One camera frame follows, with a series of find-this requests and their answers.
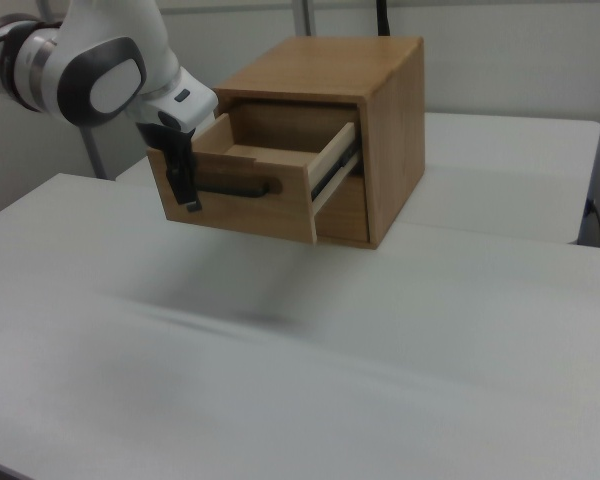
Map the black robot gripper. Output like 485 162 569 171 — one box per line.
135 120 204 214

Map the wooden drawer with black handle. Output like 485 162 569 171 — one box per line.
146 111 364 247

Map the wooden drawer cabinet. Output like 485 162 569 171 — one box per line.
212 35 427 251

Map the grey metal frame post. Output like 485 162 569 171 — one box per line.
77 124 106 180

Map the black camera stand pole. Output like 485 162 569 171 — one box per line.
375 0 393 37

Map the black cable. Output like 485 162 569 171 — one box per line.
585 199 600 247

